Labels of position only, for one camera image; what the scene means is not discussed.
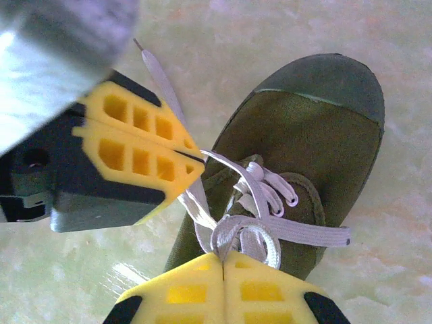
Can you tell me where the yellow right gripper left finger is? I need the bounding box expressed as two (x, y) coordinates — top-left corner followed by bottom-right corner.
(103, 252), (225, 324)

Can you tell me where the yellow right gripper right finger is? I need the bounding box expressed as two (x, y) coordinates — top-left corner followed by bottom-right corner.
(222, 251), (352, 324)

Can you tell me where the white shoelace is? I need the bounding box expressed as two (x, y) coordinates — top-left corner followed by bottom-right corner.
(133, 37), (352, 271)

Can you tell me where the olive green canvas shoe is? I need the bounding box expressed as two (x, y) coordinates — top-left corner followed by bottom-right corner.
(164, 53), (385, 281)

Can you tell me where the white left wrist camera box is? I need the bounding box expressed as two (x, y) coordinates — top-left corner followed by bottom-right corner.
(0, 0), (140, 156)

